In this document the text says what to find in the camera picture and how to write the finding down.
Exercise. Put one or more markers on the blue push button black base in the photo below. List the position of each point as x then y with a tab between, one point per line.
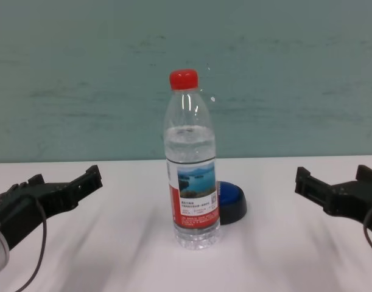
231	200

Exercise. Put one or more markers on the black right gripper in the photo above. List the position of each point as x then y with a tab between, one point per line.
353	200

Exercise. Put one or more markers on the clear water bottle red cap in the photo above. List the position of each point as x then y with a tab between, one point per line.
191	182

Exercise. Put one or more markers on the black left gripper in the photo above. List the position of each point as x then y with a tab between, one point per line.
21	213

